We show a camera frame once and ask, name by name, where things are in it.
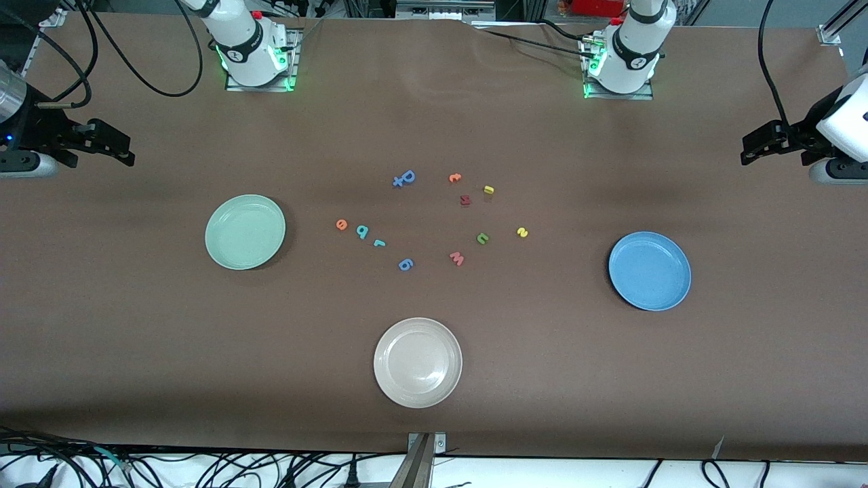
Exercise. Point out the beige plate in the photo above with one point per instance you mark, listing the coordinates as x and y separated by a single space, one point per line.
418 362

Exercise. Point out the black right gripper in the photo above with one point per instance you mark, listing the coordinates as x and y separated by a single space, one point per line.
35 129

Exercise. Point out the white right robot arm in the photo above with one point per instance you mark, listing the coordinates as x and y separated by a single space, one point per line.
244 41

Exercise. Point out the aluminium corner bracket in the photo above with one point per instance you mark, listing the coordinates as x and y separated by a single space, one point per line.
53 18

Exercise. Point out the pink foam letter W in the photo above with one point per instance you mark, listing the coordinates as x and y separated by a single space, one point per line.
457 259

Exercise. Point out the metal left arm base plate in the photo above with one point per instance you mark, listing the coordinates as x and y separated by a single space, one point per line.
620 97

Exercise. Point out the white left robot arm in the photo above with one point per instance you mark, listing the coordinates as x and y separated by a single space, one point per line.
634 54

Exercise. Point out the metal post with bracket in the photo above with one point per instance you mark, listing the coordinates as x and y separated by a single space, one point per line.
420 468

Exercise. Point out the grey metal equipment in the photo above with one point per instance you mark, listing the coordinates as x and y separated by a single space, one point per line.
444 10

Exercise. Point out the blue foam letter P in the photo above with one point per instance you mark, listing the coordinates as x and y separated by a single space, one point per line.
407 179

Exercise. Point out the pale green plate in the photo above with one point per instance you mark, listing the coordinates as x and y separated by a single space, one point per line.
245 232

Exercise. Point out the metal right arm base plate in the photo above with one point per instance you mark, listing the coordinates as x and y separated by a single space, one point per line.
261 89

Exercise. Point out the red box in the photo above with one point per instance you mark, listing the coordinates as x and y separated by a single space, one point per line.
582 7

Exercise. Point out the blue plate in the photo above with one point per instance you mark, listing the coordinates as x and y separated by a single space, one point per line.
649 271

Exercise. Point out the aluminium frame profile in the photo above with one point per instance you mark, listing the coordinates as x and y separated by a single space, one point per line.
831 32

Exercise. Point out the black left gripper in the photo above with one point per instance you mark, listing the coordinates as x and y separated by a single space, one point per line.
802 133

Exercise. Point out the brown table cover sheet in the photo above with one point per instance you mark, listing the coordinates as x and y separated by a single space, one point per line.
135 339

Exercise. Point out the blue foam number six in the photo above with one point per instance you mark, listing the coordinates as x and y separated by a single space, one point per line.
401 263

